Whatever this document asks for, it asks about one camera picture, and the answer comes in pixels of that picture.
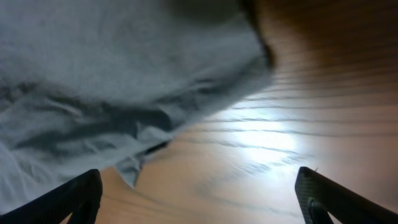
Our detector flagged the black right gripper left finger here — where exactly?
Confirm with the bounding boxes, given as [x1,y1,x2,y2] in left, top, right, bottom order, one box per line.
[1,169,103,224]

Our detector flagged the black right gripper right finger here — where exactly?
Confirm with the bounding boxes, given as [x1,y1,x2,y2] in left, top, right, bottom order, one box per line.
[295,167,397,224]

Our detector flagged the grey shorts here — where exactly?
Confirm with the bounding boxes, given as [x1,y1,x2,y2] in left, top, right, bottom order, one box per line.
[1,0,272,214]

